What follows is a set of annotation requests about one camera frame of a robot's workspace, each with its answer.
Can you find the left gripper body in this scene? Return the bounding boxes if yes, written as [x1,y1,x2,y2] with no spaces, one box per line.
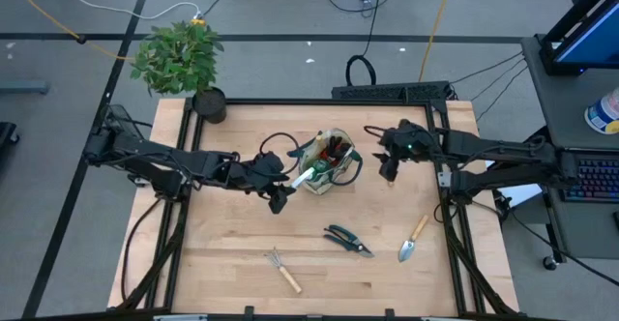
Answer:
[238,151,298,216]

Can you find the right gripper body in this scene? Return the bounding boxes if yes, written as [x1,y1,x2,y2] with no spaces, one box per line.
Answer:
[371,120,439,183]

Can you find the green spray bottle white head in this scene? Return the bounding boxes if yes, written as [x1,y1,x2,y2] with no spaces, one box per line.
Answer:
[291,160,335,190]

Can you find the red black gardening gloves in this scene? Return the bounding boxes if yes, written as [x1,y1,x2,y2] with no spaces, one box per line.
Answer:
[318,135,357,167]

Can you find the beige green gardening bag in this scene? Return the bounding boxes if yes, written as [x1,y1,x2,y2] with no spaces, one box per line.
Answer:
[287,128,364,196]

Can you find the black power strip box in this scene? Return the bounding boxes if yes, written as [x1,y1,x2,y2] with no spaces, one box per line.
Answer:
[331,80,456,103]

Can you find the green pruning shears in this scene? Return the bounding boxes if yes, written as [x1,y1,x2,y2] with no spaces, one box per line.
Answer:
[322,223,374,259]

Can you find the white paper sheet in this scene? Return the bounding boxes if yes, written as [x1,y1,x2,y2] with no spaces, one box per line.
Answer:
[486,159,544,210]

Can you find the green potted plant black pot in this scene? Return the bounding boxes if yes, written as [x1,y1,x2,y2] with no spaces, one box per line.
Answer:
[130,20,229,125]

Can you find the grey desk cart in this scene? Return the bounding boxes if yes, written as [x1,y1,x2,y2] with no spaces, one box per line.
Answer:
[519,35,619,272]

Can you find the black laptop keyboard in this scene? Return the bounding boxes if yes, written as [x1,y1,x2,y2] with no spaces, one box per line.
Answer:
[563,149,619,205]

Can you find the white blue wipes container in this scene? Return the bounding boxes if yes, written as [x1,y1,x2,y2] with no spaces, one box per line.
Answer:
[583,87,619,135]

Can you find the black computer monitor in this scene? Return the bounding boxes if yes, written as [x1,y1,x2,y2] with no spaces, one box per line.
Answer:
[537,0,619,76]

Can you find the grey metal base bar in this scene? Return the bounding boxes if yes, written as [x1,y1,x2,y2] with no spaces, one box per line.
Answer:
[0,81,50,96]

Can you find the black caster foot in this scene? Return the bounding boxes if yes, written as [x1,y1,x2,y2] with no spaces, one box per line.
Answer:
[0,121,20,149]

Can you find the black aluminium table frame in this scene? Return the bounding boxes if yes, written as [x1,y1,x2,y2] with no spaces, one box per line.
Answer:
[115,97,518,318]

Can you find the pointed trowel wooden handle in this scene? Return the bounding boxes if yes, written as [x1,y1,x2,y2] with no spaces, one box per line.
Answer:
[397,214,430,263]

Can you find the yellow hanging cable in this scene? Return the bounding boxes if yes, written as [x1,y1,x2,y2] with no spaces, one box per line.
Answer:
[418,0,457,83]

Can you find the black looped floor cable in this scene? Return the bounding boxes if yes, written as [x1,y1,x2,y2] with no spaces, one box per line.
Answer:
[344,0,388,88]

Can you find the black mesh cable box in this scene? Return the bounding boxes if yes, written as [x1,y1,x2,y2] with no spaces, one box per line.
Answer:
[99,103,147,143]

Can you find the yellow floor cable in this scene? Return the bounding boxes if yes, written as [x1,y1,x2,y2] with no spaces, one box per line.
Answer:
[0,0,134,62]

